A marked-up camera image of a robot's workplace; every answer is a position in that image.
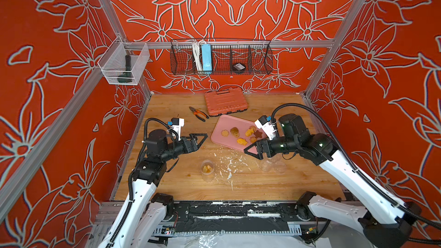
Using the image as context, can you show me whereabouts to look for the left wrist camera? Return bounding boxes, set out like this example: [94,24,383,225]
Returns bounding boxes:
[167,118,185,141]

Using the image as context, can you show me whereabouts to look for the orange handled pliers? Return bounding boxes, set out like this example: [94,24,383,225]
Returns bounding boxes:
[189,106,210,122]

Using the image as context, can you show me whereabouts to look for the clear cookie jar front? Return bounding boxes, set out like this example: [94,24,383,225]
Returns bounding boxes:
[201,160,215,182]

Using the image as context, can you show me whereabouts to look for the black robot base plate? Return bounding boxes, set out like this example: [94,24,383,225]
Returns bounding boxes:
[153,201,326,237]

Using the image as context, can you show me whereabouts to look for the brown star cookie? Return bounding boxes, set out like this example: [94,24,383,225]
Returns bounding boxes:
[254,130,263,139]

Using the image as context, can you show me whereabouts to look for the dark green brush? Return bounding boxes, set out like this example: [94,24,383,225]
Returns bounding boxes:
[117,55,133,83]

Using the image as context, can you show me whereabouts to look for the orange tool case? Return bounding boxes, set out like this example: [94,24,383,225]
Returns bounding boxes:
[204,88,248,117]

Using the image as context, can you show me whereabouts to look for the tan oval cookie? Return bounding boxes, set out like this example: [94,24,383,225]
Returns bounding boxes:
[230,127,240,138]

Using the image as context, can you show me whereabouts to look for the light blue box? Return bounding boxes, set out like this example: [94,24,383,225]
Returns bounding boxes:
[201,44,212,75]

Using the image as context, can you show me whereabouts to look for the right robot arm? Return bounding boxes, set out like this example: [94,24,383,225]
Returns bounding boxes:
[244,114,441,248]

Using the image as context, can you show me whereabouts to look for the clear acrylic wall box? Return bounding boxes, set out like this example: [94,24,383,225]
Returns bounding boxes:
[98,37,150,86]

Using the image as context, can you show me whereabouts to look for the small black box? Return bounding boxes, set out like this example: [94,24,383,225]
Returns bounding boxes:
[232,63,246,74]

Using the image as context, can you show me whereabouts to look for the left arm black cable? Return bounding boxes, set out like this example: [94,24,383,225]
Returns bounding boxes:
[144,118,173,145]

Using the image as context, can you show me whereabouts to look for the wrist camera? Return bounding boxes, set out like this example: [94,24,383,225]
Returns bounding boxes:
[167,118,185,141]
[254,115,278,140]

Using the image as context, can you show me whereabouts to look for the yellow fish cookie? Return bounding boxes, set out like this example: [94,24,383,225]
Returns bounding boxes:
[237,138,248,146]

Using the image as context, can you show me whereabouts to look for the clear cookie jar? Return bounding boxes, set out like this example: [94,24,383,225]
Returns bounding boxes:
[258,155,275,172]
[201,160,215,182]

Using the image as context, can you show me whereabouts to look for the black wire wall basket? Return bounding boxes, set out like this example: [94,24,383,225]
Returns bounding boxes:
[170,38,273,75]

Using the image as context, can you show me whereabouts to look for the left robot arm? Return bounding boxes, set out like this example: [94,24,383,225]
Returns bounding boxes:
[99,129,208,248]

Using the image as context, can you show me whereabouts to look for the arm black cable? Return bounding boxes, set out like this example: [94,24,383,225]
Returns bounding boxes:
[270,103,441,245]
[144,118,173,145]

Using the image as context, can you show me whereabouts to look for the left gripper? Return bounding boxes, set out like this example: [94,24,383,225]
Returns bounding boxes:
[160,134,207,164]

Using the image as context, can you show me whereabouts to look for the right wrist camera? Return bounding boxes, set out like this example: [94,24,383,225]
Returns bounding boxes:
[254,115,278,140]

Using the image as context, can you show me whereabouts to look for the white coiled cable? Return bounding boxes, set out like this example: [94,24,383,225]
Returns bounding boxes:
[191,41,203,72]

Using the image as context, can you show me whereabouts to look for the pink plastic tray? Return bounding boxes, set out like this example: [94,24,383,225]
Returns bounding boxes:
[210,115,266,152]

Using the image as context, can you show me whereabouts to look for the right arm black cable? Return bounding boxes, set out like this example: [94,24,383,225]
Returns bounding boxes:
[270,103,441,245]

